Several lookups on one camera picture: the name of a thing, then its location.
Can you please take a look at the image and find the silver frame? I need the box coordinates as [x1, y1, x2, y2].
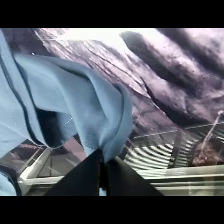
[15, 122, 224, 197]

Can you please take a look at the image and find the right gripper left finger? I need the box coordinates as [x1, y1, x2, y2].
[44, 148, 103, 197]

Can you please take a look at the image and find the blue garment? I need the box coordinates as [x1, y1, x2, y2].
[0, 29, 135, 197]

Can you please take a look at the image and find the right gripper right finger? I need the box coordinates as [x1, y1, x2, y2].
[105, 155, 165, 197]

